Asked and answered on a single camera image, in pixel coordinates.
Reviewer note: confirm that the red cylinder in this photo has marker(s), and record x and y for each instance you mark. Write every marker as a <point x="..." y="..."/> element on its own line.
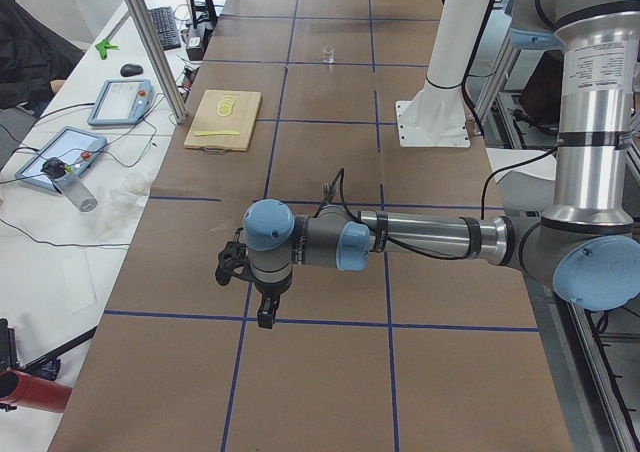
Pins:
<point x="19" y="389"/>

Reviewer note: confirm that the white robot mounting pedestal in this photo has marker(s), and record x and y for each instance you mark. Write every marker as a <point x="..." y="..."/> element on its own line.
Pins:
<point x="435" y="117"/>

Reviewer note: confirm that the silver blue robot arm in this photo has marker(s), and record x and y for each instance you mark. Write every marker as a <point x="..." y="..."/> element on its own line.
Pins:
<point x="581" y="247"/>

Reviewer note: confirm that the person in black jacket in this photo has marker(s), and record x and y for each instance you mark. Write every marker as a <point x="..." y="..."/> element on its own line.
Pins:
<point x="35" y="61"/>

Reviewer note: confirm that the green plastic clamp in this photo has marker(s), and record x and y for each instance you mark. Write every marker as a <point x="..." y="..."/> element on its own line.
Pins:
<point x="103" y="47"/>

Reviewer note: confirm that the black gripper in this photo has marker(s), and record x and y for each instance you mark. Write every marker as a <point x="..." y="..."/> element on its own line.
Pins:
<point x="270" y="290"/>

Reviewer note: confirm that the aluminium frame post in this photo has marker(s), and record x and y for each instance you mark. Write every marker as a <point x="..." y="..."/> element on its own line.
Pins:
<point x="147" y="33"/>

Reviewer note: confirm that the clear glass shaker cup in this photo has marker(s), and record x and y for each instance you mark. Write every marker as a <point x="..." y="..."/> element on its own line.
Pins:
<point x="328" y="55"/>

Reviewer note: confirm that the lower teach pendant tablet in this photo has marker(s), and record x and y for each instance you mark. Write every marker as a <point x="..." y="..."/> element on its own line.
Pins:
<point x="75" y="147"/>

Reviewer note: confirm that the black computer mouse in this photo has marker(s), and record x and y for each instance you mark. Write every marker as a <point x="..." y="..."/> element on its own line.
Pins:
<point x="131" y="69"/>

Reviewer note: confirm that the yellow plastic knife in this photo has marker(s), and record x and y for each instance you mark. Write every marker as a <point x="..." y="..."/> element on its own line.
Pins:
<point x="221" y="132"/>

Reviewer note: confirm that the teach pendant tablet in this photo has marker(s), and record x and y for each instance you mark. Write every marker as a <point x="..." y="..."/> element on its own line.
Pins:
<point x="75" y="147"/>
<point x="121" y="103"/>

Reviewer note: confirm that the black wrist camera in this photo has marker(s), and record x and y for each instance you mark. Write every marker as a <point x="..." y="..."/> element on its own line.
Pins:
<point x="233" y="261"/>

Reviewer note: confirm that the wooden cutting board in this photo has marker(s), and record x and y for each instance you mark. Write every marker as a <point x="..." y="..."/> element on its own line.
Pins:
<point x="246" y="105"/>

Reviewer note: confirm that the upper teach pendant tablet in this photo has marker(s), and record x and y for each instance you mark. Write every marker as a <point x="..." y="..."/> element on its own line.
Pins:
<point x="121" y="103"/>

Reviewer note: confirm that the black keyboard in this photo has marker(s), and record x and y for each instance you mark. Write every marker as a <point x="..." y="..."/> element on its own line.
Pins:
<point x="165" y="25"/>

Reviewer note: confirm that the clear water bottle black cap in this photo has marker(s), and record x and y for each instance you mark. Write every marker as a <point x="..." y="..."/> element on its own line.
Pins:
<point x="67" y="182"/>

